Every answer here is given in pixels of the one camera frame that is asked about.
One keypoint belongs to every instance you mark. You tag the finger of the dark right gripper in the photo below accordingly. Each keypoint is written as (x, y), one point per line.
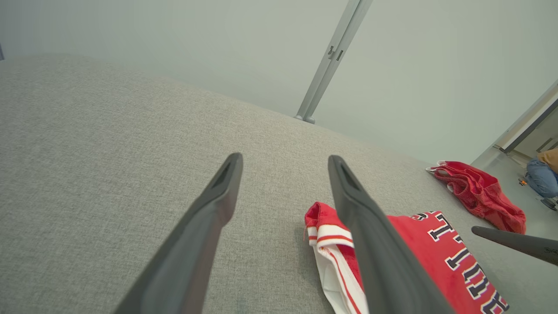
(523, 244)

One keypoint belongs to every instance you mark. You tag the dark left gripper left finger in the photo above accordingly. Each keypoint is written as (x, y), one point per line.
(192, 244)

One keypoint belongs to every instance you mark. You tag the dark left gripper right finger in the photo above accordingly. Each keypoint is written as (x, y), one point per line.
(383, 261)

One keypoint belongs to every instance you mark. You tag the grey partition base rail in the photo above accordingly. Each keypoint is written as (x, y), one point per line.
(527, 126)

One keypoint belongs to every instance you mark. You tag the grey partition post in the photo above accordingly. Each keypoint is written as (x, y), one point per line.
(333, 56)

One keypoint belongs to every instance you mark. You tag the seated person in jeans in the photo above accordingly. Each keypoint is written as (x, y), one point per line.
(540, 179)

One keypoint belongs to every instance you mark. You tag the red jersey white sleeves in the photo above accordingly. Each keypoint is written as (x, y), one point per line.
(427, 253)

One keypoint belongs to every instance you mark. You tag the plain red shorts white trim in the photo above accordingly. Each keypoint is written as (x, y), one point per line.
(479, 196)

